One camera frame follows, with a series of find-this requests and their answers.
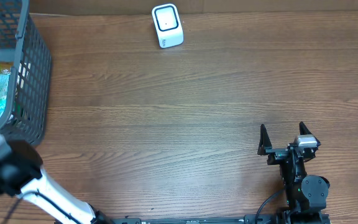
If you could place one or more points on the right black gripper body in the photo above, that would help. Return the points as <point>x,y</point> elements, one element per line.
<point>278,154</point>

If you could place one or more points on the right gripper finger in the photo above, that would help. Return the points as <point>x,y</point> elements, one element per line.
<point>265,145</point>
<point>304,131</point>

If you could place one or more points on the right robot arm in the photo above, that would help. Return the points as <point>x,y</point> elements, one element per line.
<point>306,194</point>

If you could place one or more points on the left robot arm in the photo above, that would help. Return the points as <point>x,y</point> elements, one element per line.
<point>22,175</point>

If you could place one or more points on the white barcode scanner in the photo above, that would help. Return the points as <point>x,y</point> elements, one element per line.
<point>167,25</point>

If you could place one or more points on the grey plastic mesh basket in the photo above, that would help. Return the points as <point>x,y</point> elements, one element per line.
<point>23,48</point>

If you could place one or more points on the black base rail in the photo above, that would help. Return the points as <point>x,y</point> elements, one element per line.
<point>247,219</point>

